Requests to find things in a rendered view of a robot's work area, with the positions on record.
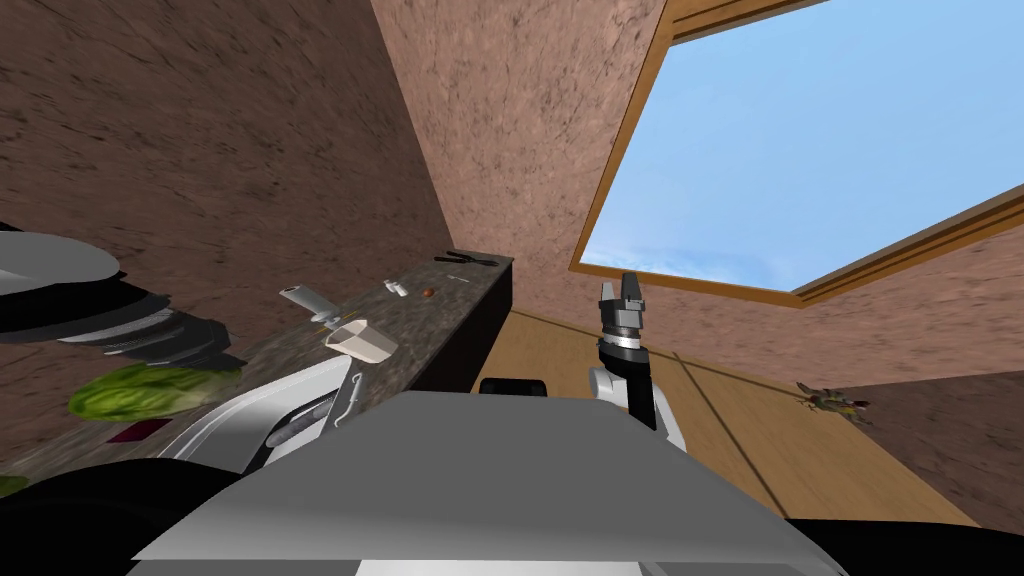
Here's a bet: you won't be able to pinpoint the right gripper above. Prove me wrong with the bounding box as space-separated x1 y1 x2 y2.
598 271 647 341

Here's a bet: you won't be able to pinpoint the black counter cabinet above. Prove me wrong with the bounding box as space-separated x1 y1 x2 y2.
409 260 515 394

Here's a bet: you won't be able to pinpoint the black tongs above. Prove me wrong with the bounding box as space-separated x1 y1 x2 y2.
433 249 502 269

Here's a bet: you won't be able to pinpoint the wooden framed window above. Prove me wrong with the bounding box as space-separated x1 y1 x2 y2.
568 0 1024 310

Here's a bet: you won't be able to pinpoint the small brown green plant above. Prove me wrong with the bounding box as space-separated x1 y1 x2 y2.
795 381 873 426

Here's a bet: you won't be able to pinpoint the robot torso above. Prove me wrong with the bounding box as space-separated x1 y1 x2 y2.
130 377 851 576

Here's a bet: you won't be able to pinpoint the beige faceted cup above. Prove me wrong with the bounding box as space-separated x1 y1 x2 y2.
323 318 400 366

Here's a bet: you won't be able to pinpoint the grey cylinder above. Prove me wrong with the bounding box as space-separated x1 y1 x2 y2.
278 283 344 325

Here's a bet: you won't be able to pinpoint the green lettuce head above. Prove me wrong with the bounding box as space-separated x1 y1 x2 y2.
67 363 243 424

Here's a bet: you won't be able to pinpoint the dark red flat book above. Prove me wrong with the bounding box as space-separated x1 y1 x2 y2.
106 417 174 445

